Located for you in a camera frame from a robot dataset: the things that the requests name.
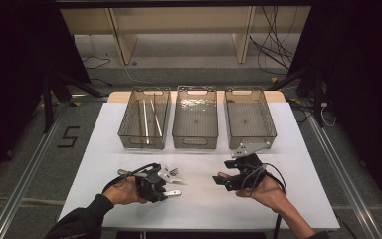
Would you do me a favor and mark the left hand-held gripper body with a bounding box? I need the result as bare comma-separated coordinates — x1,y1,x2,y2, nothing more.
133,162,183,204

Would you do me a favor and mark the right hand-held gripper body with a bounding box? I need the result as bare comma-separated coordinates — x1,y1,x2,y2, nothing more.
223,141,273,193

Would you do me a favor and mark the translucent grey plastic bin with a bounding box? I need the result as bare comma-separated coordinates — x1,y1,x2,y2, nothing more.
117,85,173,150
171,85,219,150
223,85,278,150

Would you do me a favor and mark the person's left hand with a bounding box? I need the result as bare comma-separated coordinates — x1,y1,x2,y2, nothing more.
110,175,150,206

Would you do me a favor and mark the person's right hand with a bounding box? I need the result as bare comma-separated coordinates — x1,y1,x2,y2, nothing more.
235,172,294,215

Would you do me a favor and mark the black metal stand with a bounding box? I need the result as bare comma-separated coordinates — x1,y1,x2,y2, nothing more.
41,69,105,133
267,64,326,128

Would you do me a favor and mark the light wooden bench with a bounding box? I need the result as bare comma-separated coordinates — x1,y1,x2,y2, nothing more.
60,5,312,66

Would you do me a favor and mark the black curtain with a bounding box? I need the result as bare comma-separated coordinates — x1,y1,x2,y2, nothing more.
286,0,382,220
0,0,93,192

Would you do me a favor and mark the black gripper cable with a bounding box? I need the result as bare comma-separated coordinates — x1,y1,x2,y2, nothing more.
101,162,163,194
241,162,287,239

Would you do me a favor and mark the aluminium floor rail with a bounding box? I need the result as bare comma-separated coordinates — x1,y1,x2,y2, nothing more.
306,113,382,239
0,103,69,239

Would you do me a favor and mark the white plug with cable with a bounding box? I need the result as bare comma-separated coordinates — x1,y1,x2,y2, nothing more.
319,101,337,128

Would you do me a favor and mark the white floor cable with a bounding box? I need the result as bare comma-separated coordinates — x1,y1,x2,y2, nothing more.
122,63,157,87

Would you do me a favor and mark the black floor cable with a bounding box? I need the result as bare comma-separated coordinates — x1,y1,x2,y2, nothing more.
81,55,113,88

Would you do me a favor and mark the bundle of black cables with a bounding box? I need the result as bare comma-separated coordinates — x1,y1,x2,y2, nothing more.
249,5,300,77

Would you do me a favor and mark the black frame bar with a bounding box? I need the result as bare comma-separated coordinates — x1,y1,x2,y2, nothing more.
54,0,314,9

